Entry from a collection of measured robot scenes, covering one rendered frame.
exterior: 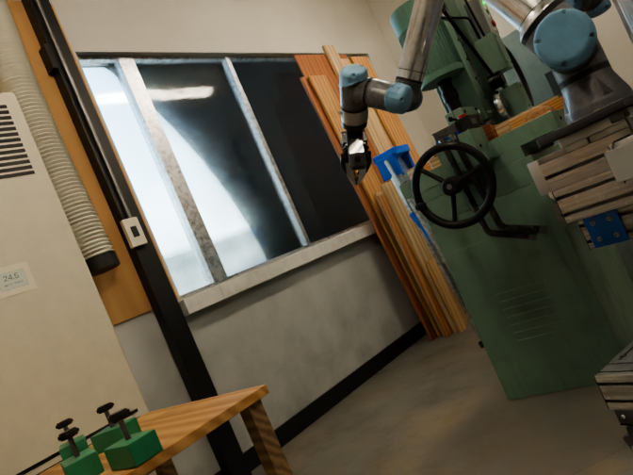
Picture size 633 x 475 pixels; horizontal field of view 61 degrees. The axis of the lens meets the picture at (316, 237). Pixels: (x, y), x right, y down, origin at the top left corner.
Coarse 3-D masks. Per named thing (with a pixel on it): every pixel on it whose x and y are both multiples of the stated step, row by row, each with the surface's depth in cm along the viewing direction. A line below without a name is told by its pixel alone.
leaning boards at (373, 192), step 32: (320, 64) 384; (320, 96) 360; (384, 128) 404; (416, 160) 410; (384, 192) 347; (384, 224) 352; (416, 256) 343; (416, 288) 348; (448, 288) 349; (448, 320) 340
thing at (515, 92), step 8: (512, 88) 207; (520, 88) 206; (504, 96) 209; (512, 96) 208; (520, 96) 206; (512, 104) 208; (520, 104) 207; (528, 104) 207; (512, 112) 209; (520, 112) 207
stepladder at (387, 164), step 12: (384, 156) 296; (396, 156) 293; (408, 156) 303; (384, 168) 296; (396, 168) 292; (408, 168) 303; (384, 180) 298; (396, 180) 292; (408, 180) 298; (408, 204) 292; (420, 216) 288; (420, 228) 291; (432, 240) 287; (432, 252) 290; (444, 264) 289; (456, 288) 287; (468, 312) 285
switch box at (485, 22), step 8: (472, 0) 220; (480, 0) 221; (472, 8) 220; (480, 8) 219; (488, 8) 226; (472, 16) 221; (480, 16) 219; (480, 24) 220; (488, 24) 218; (488, 32) 219; (496, 32) 223
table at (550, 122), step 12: (540, 120) 174; (552, 120) 172; (564, 120) 181; (516, 132) 179; (528, 132) 177; (540, 132) 175; (492, 144) 185; (504, 144) 183; (516, 144) 180; (492, 156) 180; (420, 180) 203; (432, 180) 200; (408, 192) 207; (420, 192) 204
